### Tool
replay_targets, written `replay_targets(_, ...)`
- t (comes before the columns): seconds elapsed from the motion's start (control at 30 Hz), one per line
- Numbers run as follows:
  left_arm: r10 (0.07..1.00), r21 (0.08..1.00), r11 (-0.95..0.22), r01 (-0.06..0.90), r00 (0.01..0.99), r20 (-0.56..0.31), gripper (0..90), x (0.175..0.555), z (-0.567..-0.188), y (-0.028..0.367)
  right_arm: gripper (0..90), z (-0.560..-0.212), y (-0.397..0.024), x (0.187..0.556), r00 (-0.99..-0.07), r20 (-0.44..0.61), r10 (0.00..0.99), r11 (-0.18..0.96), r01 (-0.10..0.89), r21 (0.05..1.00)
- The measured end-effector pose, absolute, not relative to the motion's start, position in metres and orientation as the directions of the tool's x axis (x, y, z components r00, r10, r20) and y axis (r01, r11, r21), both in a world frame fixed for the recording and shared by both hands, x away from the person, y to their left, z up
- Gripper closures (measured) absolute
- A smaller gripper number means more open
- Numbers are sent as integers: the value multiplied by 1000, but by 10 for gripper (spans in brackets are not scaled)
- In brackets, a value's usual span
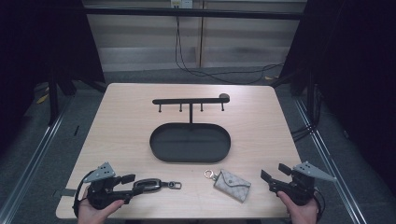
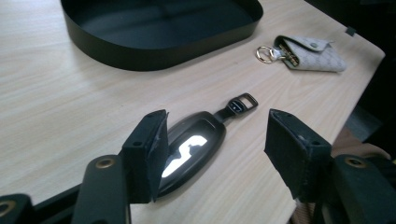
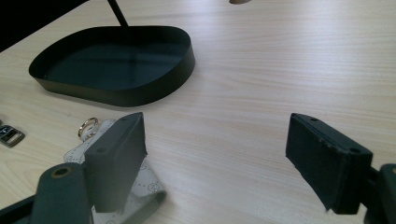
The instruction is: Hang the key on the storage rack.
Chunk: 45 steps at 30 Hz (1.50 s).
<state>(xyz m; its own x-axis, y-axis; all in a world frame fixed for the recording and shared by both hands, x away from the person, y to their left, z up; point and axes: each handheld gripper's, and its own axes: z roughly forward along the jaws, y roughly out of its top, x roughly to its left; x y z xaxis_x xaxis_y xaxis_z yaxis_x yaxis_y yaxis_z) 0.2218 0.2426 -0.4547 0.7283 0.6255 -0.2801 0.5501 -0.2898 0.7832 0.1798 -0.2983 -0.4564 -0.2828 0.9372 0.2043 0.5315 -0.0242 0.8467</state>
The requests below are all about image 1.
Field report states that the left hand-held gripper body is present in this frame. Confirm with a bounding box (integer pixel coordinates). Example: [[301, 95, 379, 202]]
[[83, 161, 134, 210]]

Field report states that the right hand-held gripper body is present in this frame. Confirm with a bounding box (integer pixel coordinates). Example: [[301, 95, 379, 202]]
[[269, 161, 338, 207]]

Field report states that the black car key with keyring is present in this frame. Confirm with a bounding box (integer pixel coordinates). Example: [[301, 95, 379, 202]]
[[133, 177, 182, 195]]

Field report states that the grey patterned key pouch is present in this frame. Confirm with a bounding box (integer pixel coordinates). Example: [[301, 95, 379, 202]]
[[204, 168, 252, 203]]

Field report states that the black key rack with tray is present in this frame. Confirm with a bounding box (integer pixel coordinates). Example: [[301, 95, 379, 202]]
[[149, 92, 232, 163]]

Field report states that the person's right hand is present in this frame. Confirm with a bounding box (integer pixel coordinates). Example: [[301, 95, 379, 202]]
[[276, 190, 320, 224]]

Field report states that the person's left hand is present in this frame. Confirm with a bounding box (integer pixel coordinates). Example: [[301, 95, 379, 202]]
[[78, 189, 125, 224]]

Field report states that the grey tape strip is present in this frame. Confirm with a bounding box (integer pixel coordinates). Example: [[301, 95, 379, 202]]
[[52, 188, 78, 199]]

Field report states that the black metal stand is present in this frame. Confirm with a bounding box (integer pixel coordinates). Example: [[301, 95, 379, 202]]
[[46, 71, 61, 127]]

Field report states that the yellow floor scrap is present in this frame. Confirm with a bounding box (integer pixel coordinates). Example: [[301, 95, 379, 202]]
[[35, 92, 50, 105]]

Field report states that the dark curtain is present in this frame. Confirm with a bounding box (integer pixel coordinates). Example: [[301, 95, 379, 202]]
[[0, 0, 106, 157], [279, 0, 396, 188]]

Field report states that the black horizontal metal bar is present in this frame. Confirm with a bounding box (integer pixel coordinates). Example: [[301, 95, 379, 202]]
[[82, 7, 307, 21]]

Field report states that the left hand-held gripper cable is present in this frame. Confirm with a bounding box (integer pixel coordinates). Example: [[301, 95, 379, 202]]
[[72, 170, 94, 218]]

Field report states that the hand-held gripper cable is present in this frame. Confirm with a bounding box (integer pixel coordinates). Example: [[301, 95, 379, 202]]
[[312, 186, 327, 223], [72, 170, 94, 218]]

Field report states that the right hand-held gripper cable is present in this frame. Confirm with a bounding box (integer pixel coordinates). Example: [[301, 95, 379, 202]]
[[312, 186, 327, 223]]

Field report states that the metal floor rail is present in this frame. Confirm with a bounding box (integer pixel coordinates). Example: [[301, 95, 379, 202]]
[[292, 96, 368, 224], [0, 96, 75, 224]]

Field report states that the bundle of black floor cables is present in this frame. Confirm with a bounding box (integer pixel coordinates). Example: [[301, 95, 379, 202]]
[[290, 87, 325, 143]]

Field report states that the black cable on wall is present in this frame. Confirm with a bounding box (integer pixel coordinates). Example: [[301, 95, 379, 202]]
[[175, 16, 285, 86]]

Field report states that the white wall outlet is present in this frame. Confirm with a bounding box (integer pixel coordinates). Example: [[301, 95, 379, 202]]
[[170, 0, 194, 9]]

